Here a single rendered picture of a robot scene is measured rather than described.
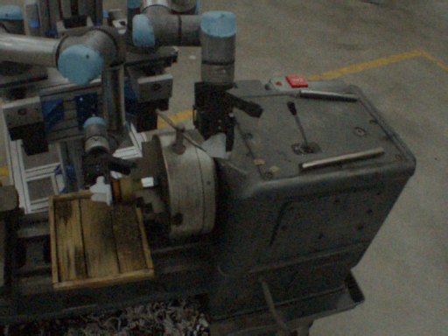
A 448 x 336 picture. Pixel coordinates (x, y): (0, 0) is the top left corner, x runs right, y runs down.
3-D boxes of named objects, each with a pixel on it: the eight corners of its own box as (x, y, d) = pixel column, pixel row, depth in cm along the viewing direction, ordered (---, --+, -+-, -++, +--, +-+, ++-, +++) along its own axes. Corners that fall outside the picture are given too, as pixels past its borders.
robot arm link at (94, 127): (107, 132, 150) (105, 113, 144) (109, 154, 143) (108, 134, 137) (84, 135, 148) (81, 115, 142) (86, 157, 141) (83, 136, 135)
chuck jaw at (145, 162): (167, 173, 133) (163, 134, 131) (170, 175, 128) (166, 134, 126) (130, 178, 129) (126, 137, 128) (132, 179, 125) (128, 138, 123)
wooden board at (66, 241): (135, 192, 155) (135, 184, 152) (154, 278, 132) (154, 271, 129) (50, 203, 147) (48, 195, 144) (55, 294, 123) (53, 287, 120)
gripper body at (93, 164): (85, 192, 129) (83, 164, 137) (113, 189, 131) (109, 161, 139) (81, 174, 124) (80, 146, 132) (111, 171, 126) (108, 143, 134)
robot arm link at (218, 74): (228, 58, 101) (241, 66, 94) (228, 76, 103) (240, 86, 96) (197, 59, 99) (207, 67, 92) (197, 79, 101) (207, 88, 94)
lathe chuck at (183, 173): (175, 175, 153) (182, 108, 130) (197, 254, 135) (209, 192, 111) (150, 178, 151) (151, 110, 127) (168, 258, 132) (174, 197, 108)
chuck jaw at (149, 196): (172, 184, 127) (182, 211, 118) (172, 198, 130) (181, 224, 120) (134, 189, 124) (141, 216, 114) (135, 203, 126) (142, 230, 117)
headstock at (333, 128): (325, 153, 183) (353, 75, 156) (381, 243, 152) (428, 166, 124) (186, 170, 166) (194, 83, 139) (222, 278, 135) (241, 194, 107)
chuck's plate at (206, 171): (185, 173, 154) (193, 107, 131) (207, 251, 136) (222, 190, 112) (175, 175, 153) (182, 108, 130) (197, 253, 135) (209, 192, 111)
